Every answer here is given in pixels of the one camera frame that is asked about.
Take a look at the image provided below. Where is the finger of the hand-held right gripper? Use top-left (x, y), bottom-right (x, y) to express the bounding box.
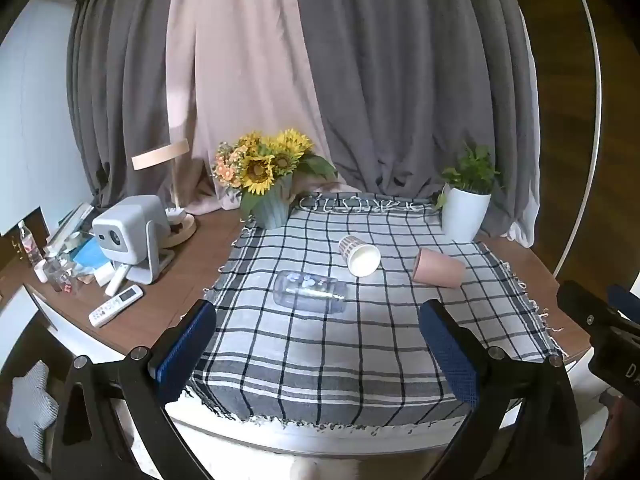
top-left (607, 285), bottom-right (640, 319)
top-left (556, 280), bottom-right (640, 349)

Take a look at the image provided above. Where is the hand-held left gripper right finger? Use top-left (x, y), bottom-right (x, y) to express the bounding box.
top-left (419, 299), bottom-right (586, 480)

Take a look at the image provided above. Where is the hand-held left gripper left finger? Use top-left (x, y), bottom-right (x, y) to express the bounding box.
top-left (51, 299), bottom-right (218, 480)

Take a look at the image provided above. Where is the pink cup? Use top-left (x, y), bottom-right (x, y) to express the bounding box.
top-left (412, 247), bottom-right (467, 289)

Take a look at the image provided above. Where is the striped white paper cup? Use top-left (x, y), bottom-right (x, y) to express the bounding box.
top-left (338, 234), bottom-right (382, 278)

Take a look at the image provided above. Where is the large white remote control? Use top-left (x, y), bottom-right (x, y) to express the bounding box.
top-left (89, 285), bottom-right (145, 329)

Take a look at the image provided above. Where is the grey checked tablecloth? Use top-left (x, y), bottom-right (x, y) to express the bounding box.
top-left (182, 191), bottom-right (569, 429)

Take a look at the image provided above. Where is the small white remote control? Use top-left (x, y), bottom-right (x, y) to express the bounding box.
top-left (104, 264), bottom-right (130, 297)

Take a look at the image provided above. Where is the white cloth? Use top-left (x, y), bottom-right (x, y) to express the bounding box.
top-left (507, 209), bottom-right (537, 249)

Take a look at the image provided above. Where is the blue packet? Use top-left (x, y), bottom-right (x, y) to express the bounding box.
top-left (71, 237), bottom-right (109, 272)

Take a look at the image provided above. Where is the white plant pot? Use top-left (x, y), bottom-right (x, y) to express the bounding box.
top-left (441, 183), bottom-right (493, 244)

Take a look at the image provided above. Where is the grey white projector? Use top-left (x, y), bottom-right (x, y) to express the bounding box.
top-left (92, 195), bottom-right (176, 284)

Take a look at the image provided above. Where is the small clear jar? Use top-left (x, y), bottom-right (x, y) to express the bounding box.
top-left (44, 257), bottom-right (77, 294)

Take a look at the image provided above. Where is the grey star pillow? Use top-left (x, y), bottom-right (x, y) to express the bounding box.
top-left (7, 360), bottom-right (60, 462)

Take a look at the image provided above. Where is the teal ribbed vase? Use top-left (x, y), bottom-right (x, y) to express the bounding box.
top-left (248, 175), bottom-right (295, 230)

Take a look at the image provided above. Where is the green leafy plant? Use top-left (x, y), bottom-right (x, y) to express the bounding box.
top-left (434, 142), bottom-right (504, 211)

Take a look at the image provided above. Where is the clear plastic water bottle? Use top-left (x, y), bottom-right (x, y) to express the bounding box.
top-left (17, 220), bottom-right (47, 284)

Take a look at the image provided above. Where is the sunflower bouquet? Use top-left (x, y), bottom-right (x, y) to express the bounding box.
top-left (212, 129), bottom-right (339, 211)

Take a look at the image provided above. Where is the wooden desk lamp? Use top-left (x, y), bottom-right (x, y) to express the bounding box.
top-left (131, 139), bottom-right (198, 249)

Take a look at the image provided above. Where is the grey curtain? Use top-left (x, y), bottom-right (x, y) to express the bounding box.
top-left (292, 0), bottom-right (544, 242)
top-left (66, 0), bottom-right (202, 211)

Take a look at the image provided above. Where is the pink curtain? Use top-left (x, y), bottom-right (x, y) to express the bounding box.
top-left (165, 0), bottom-right (332, 214)

